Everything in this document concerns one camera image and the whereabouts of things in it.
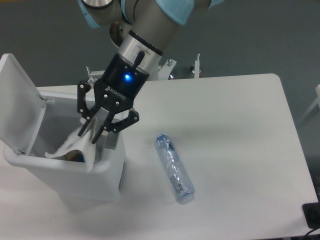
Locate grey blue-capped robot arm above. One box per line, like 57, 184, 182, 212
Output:
77, 0, 218, 144

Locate white trash can lid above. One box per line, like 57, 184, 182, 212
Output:
0, 53, 55, 157

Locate white furniture leg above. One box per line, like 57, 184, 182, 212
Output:
297, 84, 320, 126

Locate crushed clear plastic bottle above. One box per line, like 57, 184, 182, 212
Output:
154, 133, 196, 204

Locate clear plastic wrapper bag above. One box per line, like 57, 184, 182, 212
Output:
44, 117, 101, 174

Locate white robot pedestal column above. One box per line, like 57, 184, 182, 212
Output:
109, 20, 162, 81

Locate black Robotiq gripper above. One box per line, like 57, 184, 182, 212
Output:
77, 53, 150, 144

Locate white plastic trash can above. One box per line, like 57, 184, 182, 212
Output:
4, 90, 126, 202

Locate yellow blue trash in can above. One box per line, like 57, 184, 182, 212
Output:
64, 150, 85, 163

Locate black device at table edge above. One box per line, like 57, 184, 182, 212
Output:
302, 202, 320, 229

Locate white pedestal base frame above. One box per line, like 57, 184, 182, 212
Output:
85, 53, 202, 85

